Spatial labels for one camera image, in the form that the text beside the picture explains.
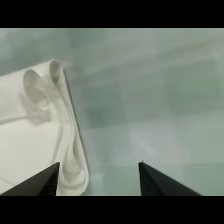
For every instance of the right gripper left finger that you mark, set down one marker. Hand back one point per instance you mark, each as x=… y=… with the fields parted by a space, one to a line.
x=43 y=185

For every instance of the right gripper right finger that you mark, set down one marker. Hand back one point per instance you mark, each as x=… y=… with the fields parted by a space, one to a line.
x=156 y=185

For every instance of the white shirt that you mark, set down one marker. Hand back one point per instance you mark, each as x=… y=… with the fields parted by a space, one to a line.
x=23 y=140

